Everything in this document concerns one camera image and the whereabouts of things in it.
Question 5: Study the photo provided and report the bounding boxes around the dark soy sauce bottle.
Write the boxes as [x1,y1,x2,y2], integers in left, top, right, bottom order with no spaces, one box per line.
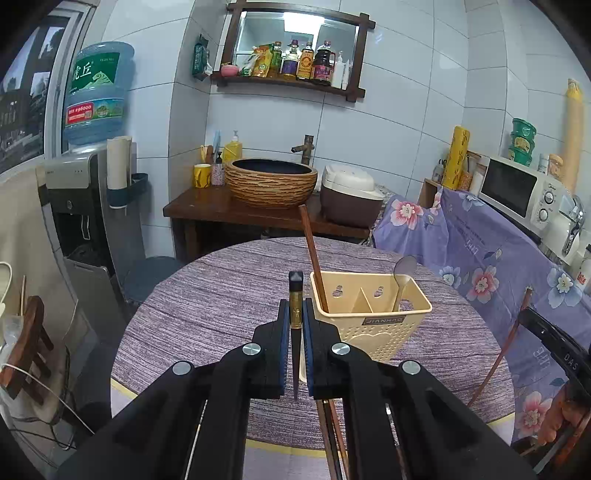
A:
[313,41,337,86]

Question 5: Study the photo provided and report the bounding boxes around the cream plastic utensil holder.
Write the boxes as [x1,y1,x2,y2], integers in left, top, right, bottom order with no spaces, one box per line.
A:
[299,271,433,384]

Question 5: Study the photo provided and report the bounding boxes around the brown and white rice cooker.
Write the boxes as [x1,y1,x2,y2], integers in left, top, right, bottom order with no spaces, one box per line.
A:
[320,164,386,228]

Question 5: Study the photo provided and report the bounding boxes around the stack of green bowls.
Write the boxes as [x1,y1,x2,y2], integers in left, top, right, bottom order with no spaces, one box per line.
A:
[508,117,536,167]

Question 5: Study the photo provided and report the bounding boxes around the bamboo style faucet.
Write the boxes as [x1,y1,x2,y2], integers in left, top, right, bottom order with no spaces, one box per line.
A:
[291,135,315,164]

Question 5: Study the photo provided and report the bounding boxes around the green hanging packet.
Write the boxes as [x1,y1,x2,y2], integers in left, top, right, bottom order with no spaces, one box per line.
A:
[191,34,212,81]

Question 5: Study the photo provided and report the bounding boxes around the white cable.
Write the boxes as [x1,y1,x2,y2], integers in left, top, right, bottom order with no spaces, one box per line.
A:
[0,362,95,437]

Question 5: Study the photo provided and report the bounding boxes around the yellow patterned roll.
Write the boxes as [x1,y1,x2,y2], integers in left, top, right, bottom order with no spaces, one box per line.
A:
[442,126,472,191]

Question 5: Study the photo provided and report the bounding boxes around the dark wooden chopstick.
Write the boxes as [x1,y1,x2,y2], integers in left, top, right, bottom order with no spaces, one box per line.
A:
[316,399,343,480]

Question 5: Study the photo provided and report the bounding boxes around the yellow packet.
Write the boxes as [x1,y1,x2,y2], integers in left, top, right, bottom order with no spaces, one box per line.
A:
[252,44,274,78]

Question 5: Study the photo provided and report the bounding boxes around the window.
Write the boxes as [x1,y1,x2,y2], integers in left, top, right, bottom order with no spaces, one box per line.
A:
[0,9,88,174]

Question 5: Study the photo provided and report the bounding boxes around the brown wooden chopstick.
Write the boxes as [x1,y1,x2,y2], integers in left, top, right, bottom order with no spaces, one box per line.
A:
[298,205,329,313]
[468,286,534,408]
[329,401,350,480]

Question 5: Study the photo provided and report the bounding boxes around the person's right hand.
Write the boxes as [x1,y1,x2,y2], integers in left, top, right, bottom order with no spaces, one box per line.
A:
[538,388,585,446]

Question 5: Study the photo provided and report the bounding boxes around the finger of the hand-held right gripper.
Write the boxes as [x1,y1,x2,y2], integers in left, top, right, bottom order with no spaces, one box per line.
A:
[519,307,566,347]

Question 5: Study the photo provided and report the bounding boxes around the dark wooden counter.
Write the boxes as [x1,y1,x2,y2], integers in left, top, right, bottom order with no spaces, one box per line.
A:
[163,185,384,265]

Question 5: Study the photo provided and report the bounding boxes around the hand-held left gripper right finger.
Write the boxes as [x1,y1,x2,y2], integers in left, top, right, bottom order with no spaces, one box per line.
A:
[304,299,536,480]

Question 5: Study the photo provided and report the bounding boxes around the white bottle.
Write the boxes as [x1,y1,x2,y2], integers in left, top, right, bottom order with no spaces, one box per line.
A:
[332,51,348,89]

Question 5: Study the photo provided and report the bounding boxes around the paper cup tube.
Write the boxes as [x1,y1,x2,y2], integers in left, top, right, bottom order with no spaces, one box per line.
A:
[107,136,133,192]

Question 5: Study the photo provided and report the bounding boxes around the glass jar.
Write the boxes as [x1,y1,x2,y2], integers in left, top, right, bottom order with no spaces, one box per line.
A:
[471,161,490,195]

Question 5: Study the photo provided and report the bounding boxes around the purple floral cloth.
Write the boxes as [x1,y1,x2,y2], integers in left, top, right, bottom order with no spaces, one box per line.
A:
[372,185,591,444]

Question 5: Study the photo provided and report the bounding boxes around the brown bottle with yellow label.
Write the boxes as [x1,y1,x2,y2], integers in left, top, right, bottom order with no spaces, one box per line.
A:
[297,41,315,81]

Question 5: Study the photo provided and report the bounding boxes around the woven pattern sink basin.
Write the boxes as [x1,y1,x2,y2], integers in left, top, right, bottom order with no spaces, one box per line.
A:
[225,158,319,209]

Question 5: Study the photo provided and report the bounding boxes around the metal spoon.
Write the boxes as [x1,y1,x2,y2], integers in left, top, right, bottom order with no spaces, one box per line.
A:
[392,255,417,312]

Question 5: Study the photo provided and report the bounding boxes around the dark blue cup holder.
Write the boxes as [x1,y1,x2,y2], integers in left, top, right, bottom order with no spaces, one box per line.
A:
[107,173,149,209]

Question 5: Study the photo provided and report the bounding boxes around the oil bottle with purple label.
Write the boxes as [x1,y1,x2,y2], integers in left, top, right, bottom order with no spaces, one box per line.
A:
[281,39,301,80]

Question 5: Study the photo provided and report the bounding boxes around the long yellow tube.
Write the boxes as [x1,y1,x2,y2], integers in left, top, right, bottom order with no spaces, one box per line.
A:
[560,78,583,192]

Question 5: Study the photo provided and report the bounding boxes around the grey water dispenser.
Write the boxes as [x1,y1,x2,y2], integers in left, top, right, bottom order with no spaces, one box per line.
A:
[45,150,144,296]

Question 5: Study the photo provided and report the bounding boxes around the white kettle with chrome handle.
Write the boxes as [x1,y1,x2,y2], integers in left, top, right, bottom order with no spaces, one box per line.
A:
[545,194,588,266]

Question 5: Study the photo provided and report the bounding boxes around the blue water bottle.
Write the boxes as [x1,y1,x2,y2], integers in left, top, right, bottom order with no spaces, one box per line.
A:
[62,41,136,147]

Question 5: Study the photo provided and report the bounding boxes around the pale lilac cloth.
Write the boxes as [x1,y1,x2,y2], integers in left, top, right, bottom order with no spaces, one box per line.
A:
[245,445,334,480]

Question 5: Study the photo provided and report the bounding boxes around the wooden chair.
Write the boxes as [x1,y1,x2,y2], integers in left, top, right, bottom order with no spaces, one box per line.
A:
[0,295,55,407]

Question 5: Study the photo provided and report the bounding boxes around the wooden framed mirror shelf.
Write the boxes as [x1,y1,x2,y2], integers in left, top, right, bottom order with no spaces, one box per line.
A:
[211,0,376,99]

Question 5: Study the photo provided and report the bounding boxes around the black chopstick with gold band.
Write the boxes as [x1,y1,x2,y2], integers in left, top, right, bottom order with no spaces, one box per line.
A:
[288,271,304,400]

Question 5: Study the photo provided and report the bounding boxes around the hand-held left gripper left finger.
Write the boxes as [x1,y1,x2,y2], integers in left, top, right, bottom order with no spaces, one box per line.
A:
[55,299,289,480]

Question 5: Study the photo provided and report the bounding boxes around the white microwave oven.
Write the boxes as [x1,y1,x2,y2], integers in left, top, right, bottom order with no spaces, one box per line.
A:
[478,156,578,232]

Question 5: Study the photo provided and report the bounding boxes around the yellow soap pump bottle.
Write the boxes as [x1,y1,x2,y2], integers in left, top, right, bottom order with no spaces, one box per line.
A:
[223,130,243,164]

